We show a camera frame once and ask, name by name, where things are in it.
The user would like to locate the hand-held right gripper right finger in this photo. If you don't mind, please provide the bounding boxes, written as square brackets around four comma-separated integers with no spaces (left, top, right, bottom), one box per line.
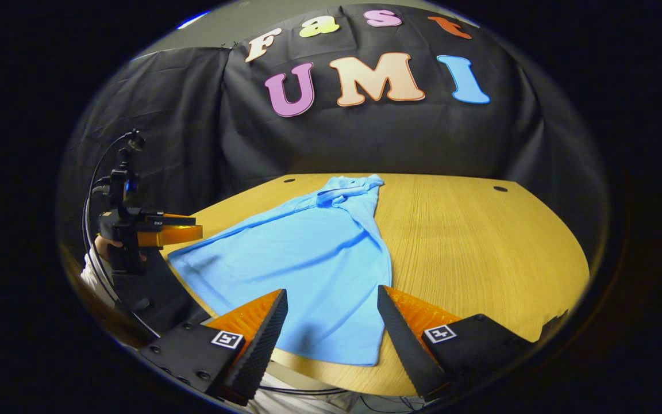
[377,285,544,402]

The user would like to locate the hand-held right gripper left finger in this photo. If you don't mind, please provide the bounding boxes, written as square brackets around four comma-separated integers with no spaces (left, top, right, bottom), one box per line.
[138,289,288,406]

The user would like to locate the light blue T-shirt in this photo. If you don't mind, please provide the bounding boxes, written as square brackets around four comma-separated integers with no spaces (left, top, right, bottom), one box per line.
[167,174,393,367]

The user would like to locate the person's white clothing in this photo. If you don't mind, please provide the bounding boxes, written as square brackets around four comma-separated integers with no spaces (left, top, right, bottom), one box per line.
[248,373,366,414]

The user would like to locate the black backdrop cloth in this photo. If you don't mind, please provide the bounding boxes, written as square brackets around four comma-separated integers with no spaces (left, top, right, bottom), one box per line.
[58,3,607,259]

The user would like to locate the ceiling light panel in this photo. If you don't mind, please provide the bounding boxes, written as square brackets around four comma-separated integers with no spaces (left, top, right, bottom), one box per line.
[176,10,211,29]

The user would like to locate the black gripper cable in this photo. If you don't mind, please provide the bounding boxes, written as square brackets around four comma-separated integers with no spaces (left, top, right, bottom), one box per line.
[82,131,162,340]

